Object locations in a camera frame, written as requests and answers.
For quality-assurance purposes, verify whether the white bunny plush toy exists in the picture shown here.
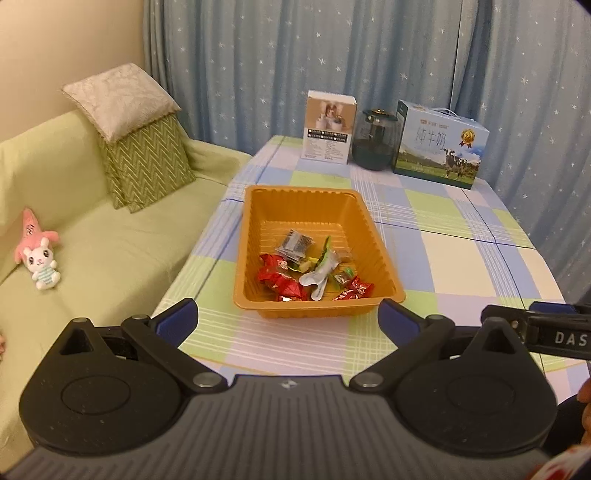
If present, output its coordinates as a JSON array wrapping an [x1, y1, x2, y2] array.
[[23, 229, 62, 291]]

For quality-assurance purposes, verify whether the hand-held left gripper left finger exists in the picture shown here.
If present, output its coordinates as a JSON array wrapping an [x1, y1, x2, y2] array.
[[55, 298, 229, 394]]

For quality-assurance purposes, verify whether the red patterned clothing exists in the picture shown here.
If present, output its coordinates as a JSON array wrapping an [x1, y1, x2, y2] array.
[[526, 445, 591, 480]]

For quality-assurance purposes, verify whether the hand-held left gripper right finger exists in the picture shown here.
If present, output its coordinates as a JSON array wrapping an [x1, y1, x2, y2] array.
[[348, 298, 527, 394]]

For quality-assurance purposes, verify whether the dark glass jar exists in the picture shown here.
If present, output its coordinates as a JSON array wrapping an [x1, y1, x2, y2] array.
[[352, 108, 400, 172]]

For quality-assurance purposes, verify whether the checked tablecloth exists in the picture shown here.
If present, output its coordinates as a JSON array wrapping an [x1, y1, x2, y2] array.
[[154, 135, 591, 384]]

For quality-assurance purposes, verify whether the person's right hand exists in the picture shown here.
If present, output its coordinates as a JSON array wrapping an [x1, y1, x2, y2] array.
[[577, 376, 591, 444]]

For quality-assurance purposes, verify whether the green zigzag cushion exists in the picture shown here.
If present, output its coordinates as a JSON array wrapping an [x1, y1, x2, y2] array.
[[98, 113, 197, 214]]

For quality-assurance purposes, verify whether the white product box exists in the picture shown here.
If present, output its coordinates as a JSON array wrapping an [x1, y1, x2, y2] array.
[[301, 90, 357, 165]]

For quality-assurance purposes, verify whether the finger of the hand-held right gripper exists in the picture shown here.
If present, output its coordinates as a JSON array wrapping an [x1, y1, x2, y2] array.
[[480, 302, 578, 342]]

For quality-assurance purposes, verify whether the grey striped snack packet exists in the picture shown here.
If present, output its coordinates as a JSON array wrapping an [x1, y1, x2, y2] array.
[[276, 229, 314, 256]]

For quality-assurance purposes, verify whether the blue milk carton box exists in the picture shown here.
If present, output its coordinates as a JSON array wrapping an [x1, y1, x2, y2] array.
[[392, 99, 490, 191]]

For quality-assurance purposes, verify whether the blue star curtain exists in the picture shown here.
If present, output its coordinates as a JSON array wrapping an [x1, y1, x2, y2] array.
[[141, 0, 591, 305]]

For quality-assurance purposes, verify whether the long green snack packet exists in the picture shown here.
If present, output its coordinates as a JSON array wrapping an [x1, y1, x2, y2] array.
[[299, 236, 345, 301]]

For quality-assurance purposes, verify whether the light green sofa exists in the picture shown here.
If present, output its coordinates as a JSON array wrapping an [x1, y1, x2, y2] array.
[[0, 108, 254, 462]]

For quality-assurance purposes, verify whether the pink starfish plush toy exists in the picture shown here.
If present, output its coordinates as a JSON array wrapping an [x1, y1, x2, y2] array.
[[14, 208, 60, 265]]

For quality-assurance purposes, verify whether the red white-label snack packet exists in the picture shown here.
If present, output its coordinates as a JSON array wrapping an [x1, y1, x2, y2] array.
[[333, 275, 375, 302]]

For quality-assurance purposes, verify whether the white cushion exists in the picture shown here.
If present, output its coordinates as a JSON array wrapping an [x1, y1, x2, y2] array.
[[62, 63, 182, 142]]

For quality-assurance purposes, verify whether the orange plastic tray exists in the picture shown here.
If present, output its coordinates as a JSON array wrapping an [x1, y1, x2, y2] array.
[[232, 185, 407, 320]]

